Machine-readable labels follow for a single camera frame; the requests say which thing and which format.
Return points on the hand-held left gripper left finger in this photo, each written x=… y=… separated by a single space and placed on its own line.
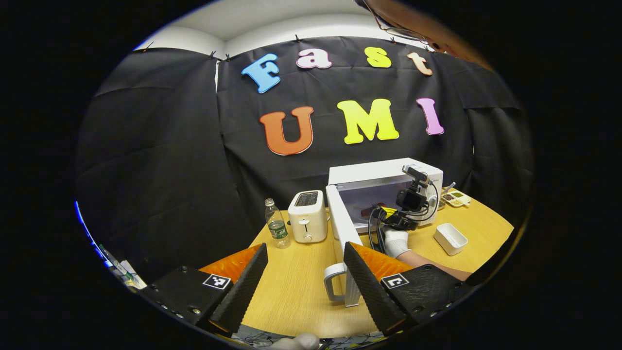
x=245 y=291

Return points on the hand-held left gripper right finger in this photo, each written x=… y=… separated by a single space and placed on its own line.
x=369 y=291

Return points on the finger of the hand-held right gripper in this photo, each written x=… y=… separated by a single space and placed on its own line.
x=381 y=214

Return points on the brown meat piece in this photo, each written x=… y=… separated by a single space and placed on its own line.
x=369 y=211

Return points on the white microwave oven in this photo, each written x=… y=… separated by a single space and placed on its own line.
x=369 y=172

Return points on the white compartment seasoning plate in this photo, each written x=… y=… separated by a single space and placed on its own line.
x=457 y=198

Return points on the white rectangular tray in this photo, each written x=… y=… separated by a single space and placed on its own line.
x=449 y=238

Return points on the clear plastic water bottle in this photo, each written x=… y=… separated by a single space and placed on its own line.
x=278 y=228

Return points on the white toaster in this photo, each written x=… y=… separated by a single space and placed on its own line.
x=307 y=214

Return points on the pile of desk clutter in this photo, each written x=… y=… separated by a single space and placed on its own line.
x=127 y=272

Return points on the thin-framed eyeglasses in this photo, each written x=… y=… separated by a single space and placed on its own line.
x=388 y=27

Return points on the person's head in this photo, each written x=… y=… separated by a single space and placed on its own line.
x=427 y=26

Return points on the blue lit screen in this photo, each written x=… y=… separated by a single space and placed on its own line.
x=83 y=226

